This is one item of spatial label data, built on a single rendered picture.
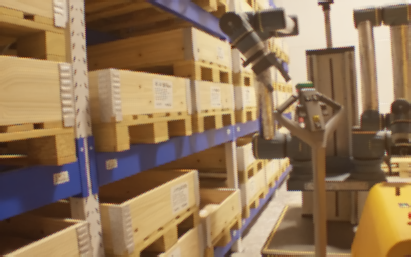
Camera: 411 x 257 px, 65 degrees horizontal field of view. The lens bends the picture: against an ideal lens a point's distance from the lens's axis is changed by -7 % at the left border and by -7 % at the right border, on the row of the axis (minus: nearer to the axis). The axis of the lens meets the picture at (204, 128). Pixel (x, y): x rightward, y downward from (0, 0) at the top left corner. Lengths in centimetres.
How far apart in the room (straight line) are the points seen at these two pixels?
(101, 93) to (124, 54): 106
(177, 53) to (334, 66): 128
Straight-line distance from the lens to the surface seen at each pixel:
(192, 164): 339
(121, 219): 148
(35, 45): 125
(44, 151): 123
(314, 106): 165
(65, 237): 125
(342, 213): 302
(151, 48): 238
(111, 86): 144
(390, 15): 244
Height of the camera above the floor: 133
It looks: 3 degrees down
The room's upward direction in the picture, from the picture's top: 4 degrees counter-clockwise
